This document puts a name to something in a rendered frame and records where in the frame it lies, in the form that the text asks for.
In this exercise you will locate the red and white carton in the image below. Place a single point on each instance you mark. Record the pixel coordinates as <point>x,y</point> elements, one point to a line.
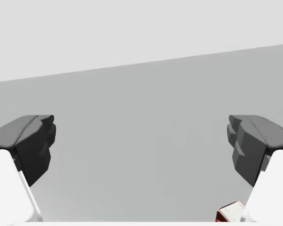
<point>228,213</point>

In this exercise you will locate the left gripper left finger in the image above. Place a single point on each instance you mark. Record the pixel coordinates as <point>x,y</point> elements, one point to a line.
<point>28,146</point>

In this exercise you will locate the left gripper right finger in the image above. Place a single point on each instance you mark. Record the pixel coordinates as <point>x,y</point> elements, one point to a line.
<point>250,146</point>

